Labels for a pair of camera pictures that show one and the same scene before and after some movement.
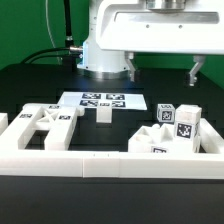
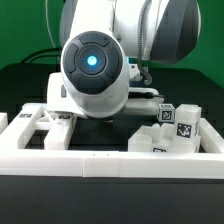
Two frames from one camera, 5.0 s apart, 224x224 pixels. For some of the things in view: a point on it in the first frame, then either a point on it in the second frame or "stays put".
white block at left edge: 4,123 stays put
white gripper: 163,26 → 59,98
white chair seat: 158,138 stays put
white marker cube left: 166,113 stays put
